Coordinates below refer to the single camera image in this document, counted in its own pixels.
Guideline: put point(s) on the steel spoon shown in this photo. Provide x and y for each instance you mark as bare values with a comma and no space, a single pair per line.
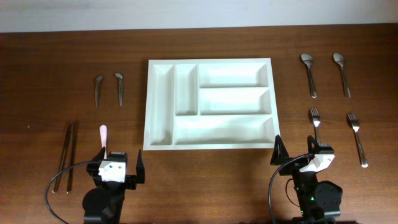
308,61
340,60

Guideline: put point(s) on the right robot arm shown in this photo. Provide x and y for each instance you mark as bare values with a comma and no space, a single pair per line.
319,202

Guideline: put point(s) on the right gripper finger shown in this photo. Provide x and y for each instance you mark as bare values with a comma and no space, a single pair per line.
312,145
280,154

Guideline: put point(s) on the small steel teaspoon right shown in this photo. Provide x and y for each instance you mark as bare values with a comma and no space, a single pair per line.
120,87

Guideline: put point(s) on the white plastic cutlery tray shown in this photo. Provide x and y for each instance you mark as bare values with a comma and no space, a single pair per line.
210,104

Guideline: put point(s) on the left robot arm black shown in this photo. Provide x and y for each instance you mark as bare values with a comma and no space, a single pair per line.
103,204

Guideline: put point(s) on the steel fork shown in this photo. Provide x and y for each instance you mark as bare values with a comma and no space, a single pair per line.
356,126
316,122

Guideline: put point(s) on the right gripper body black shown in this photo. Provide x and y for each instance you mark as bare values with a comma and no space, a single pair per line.
293,167

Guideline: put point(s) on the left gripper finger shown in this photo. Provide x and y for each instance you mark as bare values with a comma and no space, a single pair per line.
100,155
140,169

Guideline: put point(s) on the small steel teaspoon left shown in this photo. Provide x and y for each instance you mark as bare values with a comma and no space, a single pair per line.
97,82

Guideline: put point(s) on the small steel teaspoon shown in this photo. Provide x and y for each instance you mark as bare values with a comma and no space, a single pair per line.
97,82
120,87

